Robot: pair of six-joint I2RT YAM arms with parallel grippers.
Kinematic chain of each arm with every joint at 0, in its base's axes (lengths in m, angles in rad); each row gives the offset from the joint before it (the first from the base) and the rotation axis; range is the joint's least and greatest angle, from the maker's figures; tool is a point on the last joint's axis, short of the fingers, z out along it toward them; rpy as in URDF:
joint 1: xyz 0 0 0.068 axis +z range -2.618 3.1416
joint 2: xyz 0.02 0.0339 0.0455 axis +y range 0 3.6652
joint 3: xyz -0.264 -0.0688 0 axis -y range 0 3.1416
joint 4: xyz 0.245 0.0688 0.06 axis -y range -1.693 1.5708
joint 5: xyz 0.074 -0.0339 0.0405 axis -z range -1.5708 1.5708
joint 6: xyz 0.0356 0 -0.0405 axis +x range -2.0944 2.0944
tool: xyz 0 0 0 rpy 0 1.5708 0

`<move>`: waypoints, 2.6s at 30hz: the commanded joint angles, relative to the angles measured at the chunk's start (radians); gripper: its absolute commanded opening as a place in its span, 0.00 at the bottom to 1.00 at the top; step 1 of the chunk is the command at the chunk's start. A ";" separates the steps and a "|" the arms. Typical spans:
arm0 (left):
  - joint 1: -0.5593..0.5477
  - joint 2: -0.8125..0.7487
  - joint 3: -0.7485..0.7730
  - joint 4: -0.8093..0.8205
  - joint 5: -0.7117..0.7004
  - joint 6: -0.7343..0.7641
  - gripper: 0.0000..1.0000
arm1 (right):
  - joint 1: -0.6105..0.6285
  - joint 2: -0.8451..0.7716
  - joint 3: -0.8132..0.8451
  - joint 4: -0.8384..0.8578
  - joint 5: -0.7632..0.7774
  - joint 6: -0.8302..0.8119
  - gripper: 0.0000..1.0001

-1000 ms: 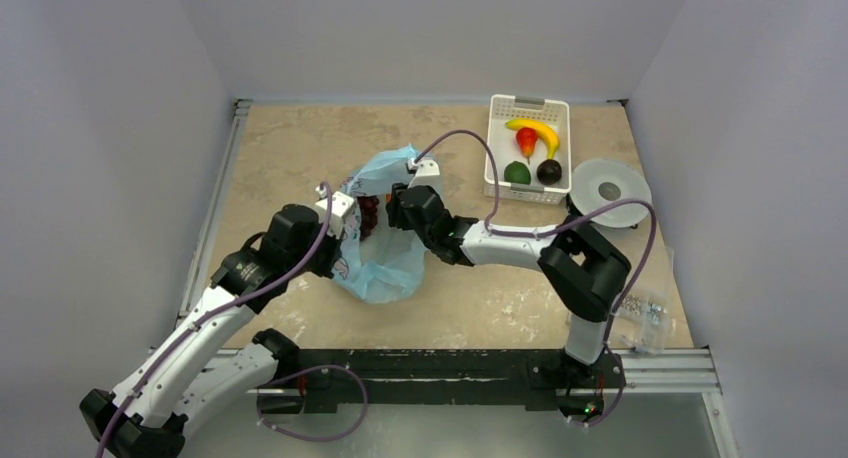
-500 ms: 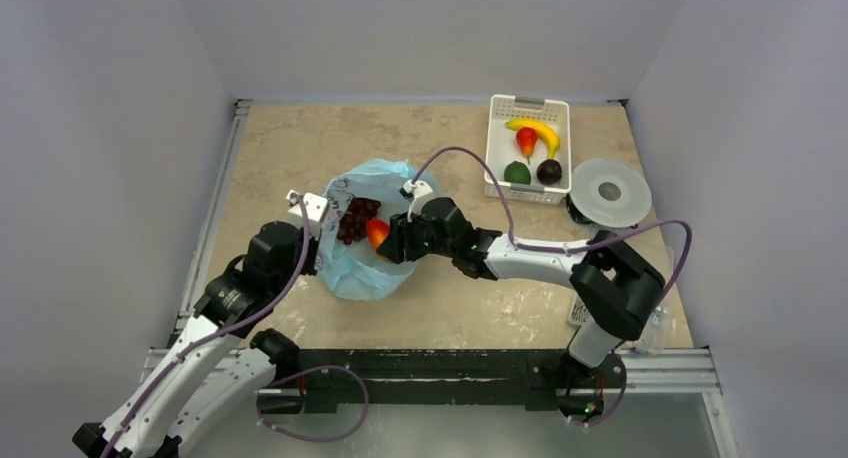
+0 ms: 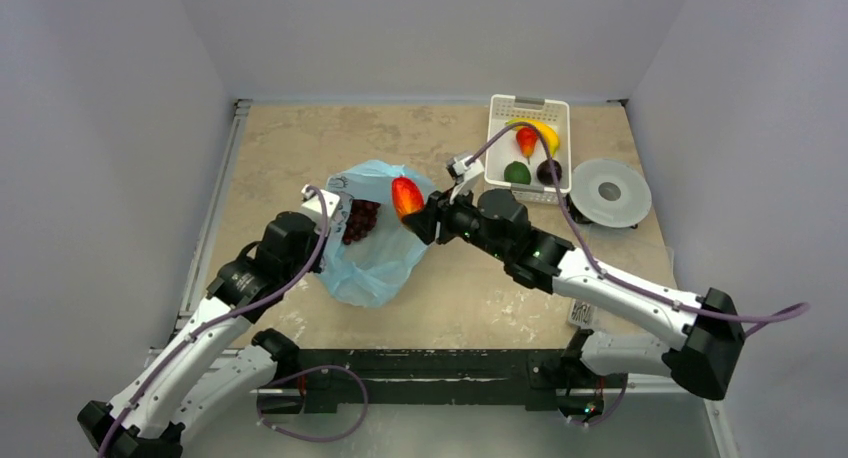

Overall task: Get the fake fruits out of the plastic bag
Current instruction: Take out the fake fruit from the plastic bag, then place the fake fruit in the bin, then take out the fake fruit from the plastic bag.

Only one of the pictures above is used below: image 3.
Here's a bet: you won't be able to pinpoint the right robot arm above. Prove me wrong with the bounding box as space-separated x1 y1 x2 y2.
396 190 745 401

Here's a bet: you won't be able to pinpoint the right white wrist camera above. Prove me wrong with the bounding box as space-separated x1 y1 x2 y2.
446 153 484 203

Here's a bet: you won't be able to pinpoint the orange fake fruit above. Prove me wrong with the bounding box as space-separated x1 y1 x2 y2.
391 176 425 221

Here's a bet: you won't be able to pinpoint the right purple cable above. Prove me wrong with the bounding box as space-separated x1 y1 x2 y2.
463 121 811 340

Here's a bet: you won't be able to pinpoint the red fake pear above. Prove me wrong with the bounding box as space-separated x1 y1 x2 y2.
515 126 538 160

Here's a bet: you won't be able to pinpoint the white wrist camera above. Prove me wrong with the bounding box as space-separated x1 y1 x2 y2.
446 153 484 203
299 185 342 232

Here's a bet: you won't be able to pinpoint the yellow fake banana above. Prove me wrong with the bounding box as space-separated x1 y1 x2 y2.
526 119 560 156

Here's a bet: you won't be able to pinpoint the white plastic basket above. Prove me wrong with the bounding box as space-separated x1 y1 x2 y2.
482 94 572 204

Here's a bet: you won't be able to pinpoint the green fake avocado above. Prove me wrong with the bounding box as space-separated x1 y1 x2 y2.
503 161 532 185

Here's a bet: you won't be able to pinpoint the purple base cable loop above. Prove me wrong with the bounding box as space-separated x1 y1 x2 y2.
256 365 370 443

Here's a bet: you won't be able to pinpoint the dark purple fake plum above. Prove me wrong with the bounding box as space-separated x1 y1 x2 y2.
535 160 563 186

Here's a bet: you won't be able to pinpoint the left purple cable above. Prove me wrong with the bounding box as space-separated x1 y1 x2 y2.
97 184 331 458

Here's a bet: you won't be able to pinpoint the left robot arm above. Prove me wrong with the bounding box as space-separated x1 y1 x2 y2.
77 210 330 457

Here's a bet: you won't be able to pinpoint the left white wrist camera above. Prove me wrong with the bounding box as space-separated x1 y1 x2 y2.
299 185 342 232

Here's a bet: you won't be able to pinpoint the barcode label card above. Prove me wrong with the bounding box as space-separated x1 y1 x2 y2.
567 299 597 329

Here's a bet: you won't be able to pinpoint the dark red fake grapes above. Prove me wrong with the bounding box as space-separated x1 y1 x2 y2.
342 199 381 245

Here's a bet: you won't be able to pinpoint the round white scale disc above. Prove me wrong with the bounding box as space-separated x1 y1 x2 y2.
569 158 652 229

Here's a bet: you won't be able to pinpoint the aluminium frame rail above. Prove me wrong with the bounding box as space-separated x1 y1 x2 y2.
170 99 261 338

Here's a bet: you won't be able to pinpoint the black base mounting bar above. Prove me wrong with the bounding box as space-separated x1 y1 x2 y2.
234 348 628 415

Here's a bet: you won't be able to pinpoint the blue printed plastic bag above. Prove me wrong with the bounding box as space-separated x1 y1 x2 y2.
318 160 435 308

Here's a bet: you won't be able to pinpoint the clear plastic bag of parts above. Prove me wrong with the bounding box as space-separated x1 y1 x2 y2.
622 233 674 283

